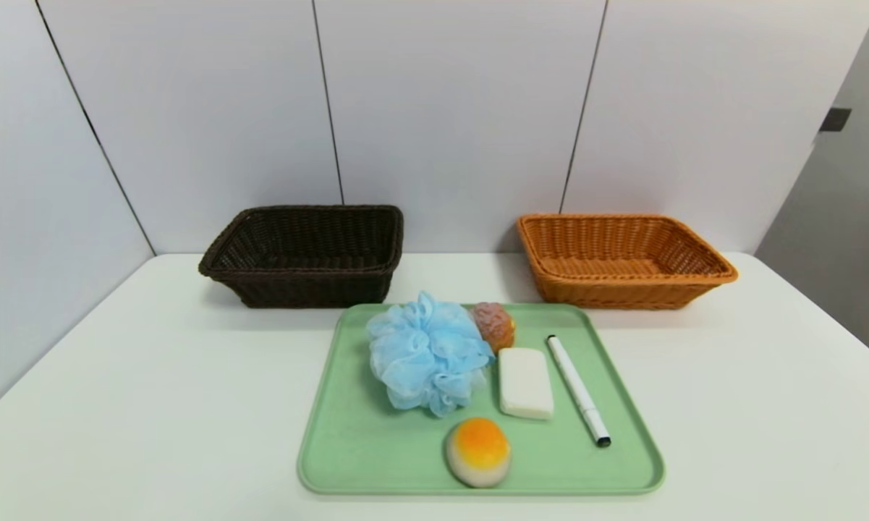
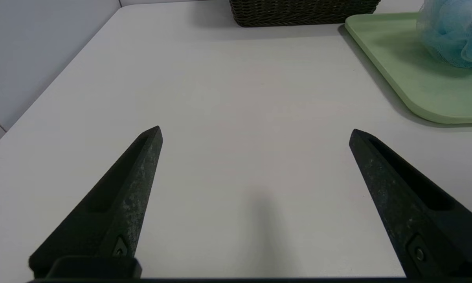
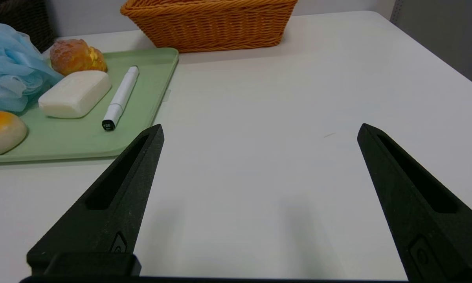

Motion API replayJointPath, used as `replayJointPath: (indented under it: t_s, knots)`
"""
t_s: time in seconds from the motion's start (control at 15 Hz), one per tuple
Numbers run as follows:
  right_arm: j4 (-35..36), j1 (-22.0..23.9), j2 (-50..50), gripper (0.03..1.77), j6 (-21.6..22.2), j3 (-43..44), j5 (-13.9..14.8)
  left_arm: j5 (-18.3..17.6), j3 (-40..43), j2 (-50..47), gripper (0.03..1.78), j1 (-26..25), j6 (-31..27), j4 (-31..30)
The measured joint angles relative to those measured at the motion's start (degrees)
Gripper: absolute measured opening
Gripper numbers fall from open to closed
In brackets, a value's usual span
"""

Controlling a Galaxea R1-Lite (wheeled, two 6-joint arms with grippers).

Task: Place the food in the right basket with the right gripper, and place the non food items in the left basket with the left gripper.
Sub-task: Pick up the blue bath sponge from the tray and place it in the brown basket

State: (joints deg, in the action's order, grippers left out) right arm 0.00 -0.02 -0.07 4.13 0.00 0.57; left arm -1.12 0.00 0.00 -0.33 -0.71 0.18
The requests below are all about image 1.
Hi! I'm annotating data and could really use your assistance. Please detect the light blue bath loofah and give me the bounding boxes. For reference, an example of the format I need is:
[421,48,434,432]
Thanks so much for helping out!
[366,291,494,418]

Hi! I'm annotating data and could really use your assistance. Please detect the white soap bar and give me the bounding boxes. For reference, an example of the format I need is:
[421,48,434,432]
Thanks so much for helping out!
[498,347,555,421]

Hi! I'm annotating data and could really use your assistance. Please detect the dark brown wicker basket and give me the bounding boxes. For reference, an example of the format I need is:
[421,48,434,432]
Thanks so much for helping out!
[198,205,404,309]

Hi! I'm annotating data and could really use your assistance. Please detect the white marker pen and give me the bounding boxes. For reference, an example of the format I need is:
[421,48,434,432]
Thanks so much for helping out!
[546,334,612,448]

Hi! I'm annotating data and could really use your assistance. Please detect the brown cream puff bun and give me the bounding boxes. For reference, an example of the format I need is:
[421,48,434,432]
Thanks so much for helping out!
[470,302,517,354]

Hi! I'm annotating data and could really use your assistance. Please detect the orange and white egg bun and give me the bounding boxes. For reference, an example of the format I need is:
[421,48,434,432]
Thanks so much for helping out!
[445,417,512,489]

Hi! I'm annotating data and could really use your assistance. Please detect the light green plastic tray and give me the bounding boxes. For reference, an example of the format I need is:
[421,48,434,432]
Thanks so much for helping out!
[297,302,666,497]

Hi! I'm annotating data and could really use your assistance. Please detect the orange wicker basket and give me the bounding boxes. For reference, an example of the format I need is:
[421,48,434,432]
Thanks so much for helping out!
[517,213,739,310]

